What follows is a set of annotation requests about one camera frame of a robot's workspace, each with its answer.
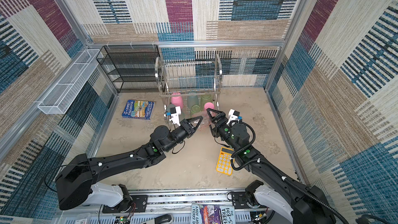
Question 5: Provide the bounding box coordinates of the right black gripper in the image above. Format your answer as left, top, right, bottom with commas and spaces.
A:
206, 108, 238, 151

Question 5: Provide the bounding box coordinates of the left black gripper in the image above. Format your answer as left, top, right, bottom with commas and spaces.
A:
163, 116, 201, 155

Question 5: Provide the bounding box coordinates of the green translucent cup front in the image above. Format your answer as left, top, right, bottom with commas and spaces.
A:
190, 105, 202, 115

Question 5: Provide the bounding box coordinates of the green translucent cup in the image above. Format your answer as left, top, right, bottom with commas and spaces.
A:
201, 94, 213, 107
190, 105, 202, 115

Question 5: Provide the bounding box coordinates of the teal translucent cup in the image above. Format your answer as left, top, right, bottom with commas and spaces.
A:
187, 94, 199, 109

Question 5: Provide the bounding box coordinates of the silver wire dish rack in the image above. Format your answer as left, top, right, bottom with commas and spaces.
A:
155, 54, 223, 128

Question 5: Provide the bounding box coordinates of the clear pink cup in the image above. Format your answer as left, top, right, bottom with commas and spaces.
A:
198, 117, 212, 131

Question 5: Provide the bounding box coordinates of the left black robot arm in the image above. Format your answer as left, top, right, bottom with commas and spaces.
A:
55, 116, 203, 213

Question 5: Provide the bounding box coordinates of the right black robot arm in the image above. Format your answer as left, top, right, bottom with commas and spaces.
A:
207, 108, 347, 224

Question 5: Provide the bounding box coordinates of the black mesh shelf rack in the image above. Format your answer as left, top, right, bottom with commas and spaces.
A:
96, 45, 160, 93

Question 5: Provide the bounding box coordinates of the yellow calculator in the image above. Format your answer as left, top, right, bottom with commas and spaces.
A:
216, 147, 234, 176

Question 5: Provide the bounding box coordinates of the blue picture book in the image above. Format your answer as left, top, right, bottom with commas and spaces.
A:
122, 100, 155, 120

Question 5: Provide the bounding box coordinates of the purple treehouse book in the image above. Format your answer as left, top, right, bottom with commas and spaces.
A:
190, 203, 236, 224

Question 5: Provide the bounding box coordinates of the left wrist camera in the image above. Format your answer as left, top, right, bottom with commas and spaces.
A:
164, 106, 181, 126

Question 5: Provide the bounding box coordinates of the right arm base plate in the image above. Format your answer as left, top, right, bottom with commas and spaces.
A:
227, 191, 267, 209

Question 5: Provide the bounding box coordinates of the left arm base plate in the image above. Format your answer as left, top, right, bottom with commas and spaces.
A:
102, 195, 148, 214

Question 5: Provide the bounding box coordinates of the white wire wall basket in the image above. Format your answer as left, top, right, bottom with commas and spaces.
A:
38, 49, 100, 115

